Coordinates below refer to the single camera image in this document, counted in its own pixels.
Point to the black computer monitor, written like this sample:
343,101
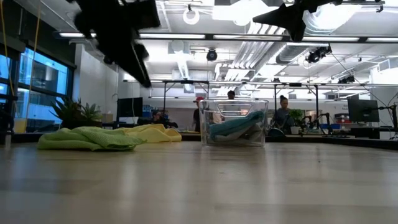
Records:
130,107
363,110

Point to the large glass window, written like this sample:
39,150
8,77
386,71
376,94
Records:
43,74

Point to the clear plastic bin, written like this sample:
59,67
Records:
233,105

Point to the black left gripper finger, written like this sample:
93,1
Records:
136,71

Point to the overhead light bar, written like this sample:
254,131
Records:
174,36

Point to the teal microfiber towel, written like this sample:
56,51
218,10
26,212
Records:
236,124

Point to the small plant white pot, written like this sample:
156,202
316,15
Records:
295,116

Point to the grey microfiber towel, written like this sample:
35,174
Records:
248,135

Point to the black ceiling spotlight cluster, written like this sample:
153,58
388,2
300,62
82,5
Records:
317,55
346,80

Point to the lime green microfiber towel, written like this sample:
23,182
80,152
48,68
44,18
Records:
90,138

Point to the background black robot arm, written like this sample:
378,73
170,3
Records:
323,119

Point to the black round ceiling camera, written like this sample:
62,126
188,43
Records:
109,60
211,55

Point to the potted succulent plant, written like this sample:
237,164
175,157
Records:
74,113

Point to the yellow microfiber towel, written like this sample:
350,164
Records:
158,133

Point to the cardboard box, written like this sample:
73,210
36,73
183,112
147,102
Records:
107,118

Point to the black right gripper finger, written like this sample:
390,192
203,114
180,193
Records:
276,17
298,29

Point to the person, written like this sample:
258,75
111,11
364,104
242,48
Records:
158,118
231,95
196,115
282,116

